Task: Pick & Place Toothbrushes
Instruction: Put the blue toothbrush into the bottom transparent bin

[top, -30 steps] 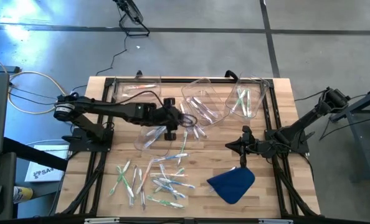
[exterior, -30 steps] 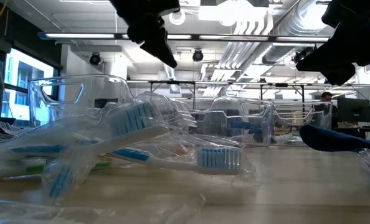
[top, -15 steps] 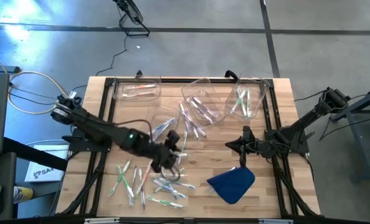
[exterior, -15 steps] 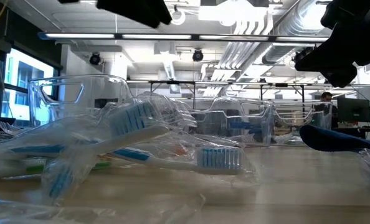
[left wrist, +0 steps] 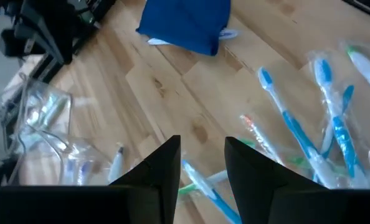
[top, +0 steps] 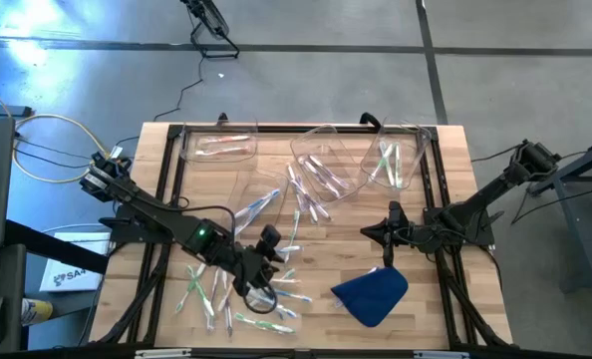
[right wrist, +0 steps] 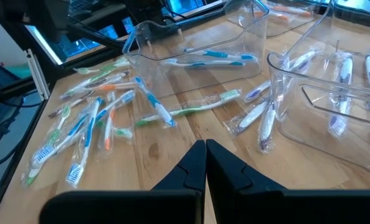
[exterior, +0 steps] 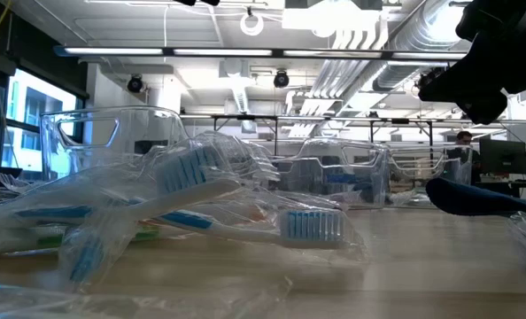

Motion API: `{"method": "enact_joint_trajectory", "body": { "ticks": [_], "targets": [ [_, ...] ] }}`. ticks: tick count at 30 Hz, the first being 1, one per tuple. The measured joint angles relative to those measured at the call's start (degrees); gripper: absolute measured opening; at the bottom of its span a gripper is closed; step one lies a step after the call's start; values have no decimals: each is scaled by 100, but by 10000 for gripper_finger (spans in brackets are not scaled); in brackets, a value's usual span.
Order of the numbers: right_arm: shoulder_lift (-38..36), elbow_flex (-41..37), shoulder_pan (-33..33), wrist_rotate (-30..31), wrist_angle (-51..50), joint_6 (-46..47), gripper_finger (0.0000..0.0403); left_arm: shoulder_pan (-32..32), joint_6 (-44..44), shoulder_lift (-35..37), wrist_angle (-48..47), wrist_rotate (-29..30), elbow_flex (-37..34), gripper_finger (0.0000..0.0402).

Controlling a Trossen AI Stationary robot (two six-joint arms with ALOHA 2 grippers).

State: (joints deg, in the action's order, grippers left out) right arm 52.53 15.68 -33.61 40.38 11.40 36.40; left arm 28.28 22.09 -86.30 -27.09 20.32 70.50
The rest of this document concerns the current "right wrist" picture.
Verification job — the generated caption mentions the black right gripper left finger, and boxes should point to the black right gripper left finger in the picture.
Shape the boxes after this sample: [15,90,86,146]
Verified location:
[38,139,207,224]

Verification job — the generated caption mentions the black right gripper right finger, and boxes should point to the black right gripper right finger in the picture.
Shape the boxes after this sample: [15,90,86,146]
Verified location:
[206,138,370,224]

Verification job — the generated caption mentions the green toothbrush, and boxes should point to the green toothbrush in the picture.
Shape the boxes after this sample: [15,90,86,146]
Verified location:
[134,88,243,128]
[59,70,131,101]
[72,55,131,76]
[24,105,72,187]
[111,127,135,139]

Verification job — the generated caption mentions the clear plastic bin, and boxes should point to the clear plastic bin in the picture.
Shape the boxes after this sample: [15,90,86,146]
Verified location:
[121,0,270,100]
[267,0,370,177]
[227,0,317,39]

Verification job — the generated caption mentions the silver aluminium bracket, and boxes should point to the silver aluminium bracket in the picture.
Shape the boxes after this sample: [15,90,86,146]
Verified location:
[23,48,51,101]

